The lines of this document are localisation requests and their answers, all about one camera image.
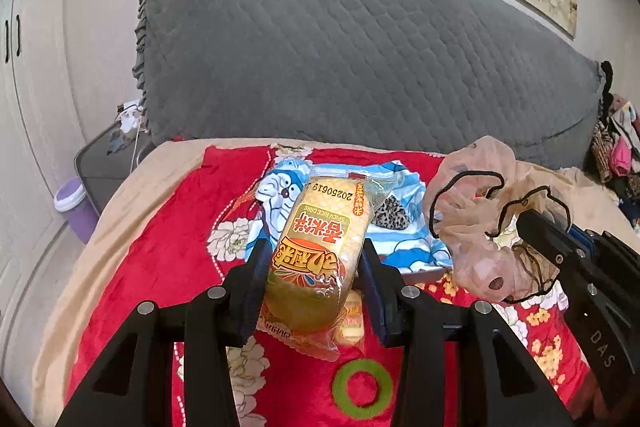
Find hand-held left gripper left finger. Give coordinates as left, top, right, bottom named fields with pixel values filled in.
left=57, top=239, right=273, bottom=427

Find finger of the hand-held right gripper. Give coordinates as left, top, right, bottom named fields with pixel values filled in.
left=515, top=208, right=608, bottom=295
left=567, top=226, right=640, bottom=270

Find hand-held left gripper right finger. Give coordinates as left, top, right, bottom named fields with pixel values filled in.
left=357, top=238, right=576, bottom=427

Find yellow snack packet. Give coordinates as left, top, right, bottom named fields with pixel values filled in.
left=255, top=164, right=396, bottom=363
left=334, top=291, right=367, bottom=350

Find leopard print scrunchie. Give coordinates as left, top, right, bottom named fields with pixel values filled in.
left=374, top=196, right=416, bottom=230

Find beige sheer scrunchie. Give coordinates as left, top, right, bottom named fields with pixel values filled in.
left=422, top=136, right=573, bottom=305

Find green fuzzy ring scrunchie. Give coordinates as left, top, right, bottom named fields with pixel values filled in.
left=331, top=357, right=393, bottom=419

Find blue striped cartoon cloth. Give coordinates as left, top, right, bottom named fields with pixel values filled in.
left=245, top=159, right=453, bottom=275

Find pile of clothes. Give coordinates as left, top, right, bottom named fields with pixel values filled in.
left=587, top=62, right=640, bottom=228

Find red floral blanket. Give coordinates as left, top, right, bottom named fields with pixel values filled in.
left=65, top=144, right=601, bottom=427

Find grey bedside table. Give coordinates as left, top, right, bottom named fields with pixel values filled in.
left=74, top=127, right=156, bottom=212

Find purple trash bin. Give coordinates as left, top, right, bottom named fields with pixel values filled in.
left=54, top=177, right=101, bottom=244

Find white power strip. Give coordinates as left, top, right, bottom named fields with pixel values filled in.
left=117, top=99, right=146, bottom=130

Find grey quilted headboard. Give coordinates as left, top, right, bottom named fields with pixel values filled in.
left=131, top=0, right=613, bottom=168

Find white wardrobe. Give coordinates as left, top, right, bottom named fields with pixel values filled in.
left=0, top=0, right=88, bottom=308

